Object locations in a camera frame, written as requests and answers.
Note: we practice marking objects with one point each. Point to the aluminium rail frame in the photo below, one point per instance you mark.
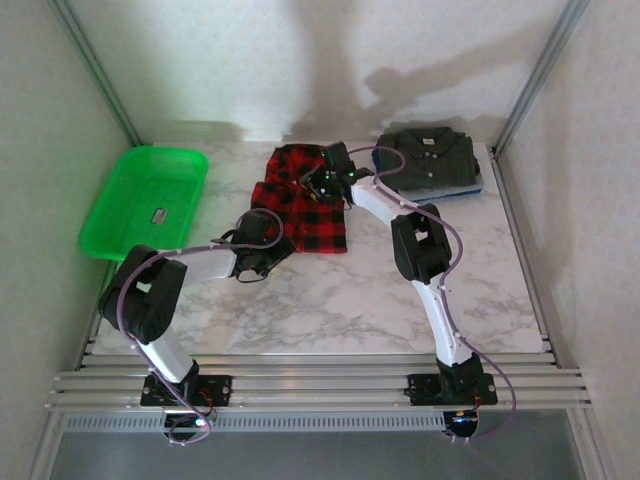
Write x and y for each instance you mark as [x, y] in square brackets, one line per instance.
[325, 380]

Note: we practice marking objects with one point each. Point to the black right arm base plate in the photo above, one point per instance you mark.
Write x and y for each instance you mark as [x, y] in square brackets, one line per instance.
[425, 387]

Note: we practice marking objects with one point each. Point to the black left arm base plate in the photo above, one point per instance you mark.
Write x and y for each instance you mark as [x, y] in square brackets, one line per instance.
[215, 390]

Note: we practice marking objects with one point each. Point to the green plastic basket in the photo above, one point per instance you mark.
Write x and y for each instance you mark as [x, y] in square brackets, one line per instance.
[145, 185]

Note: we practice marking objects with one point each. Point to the controller board with lit LED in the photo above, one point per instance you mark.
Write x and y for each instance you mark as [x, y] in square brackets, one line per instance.
[200, 423]
[462, 419]

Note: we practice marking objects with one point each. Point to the aluminium table side rail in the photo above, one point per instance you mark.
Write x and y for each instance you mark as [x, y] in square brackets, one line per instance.
[517, 225]

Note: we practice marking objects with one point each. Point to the dark green striped shirt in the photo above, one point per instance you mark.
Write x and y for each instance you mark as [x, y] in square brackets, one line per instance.
[435, 160]

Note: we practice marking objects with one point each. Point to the red black plaid shirt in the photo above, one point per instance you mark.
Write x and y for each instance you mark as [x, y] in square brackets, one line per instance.
[320, 225]

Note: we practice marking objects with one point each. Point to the aluminium corner post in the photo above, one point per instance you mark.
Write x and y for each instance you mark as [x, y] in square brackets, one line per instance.
[540, 75]
[95, 65]

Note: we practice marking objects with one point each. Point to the small grey label sticker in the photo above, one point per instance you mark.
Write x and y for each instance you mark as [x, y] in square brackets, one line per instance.
[159, 216]

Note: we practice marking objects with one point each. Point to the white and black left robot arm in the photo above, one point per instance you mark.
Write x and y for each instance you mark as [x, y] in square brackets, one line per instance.
[205, 262]

